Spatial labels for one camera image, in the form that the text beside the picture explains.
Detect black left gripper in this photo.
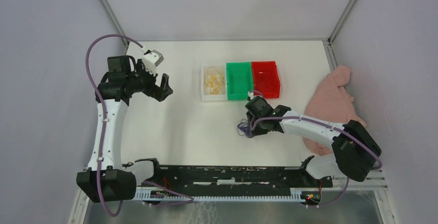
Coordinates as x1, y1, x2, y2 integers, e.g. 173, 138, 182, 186
127, 59, 173, 102

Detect coloured cable bundle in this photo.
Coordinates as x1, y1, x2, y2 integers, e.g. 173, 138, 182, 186
237, 120, 256, 139

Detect yellow cable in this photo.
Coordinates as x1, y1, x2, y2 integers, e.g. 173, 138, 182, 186
204, 66, 226, 95

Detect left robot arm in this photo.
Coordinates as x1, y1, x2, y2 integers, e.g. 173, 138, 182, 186
76, 51, 173, 203

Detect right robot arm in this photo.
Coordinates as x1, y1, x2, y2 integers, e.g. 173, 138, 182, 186
245, 95, 383, 187

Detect red plastic bin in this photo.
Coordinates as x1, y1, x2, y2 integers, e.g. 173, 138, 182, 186
251, 61, 281, 99

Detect green plastic bin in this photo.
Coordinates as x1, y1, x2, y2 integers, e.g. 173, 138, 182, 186
226, 62, 254, 100

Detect clear plastic bin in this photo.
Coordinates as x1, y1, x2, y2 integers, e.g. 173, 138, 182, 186
200, 64, 228, 102

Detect pink cloth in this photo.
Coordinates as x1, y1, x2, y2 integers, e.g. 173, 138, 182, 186
303, 65, 368, 157

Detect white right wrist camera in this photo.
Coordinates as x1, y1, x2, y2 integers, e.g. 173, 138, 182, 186
247, 91, 254, 101

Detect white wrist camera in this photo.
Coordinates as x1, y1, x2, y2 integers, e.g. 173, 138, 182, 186
142, 50, 164, 75
247, 91, 254, 101

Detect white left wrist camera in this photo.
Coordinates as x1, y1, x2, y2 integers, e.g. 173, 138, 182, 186
142, 50, 164, 75

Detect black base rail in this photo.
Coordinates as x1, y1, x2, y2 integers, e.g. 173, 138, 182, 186
150, 165, 333, 197

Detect white slotted cable duct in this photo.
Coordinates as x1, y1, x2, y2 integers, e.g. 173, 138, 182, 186
132, 188, 305, 203

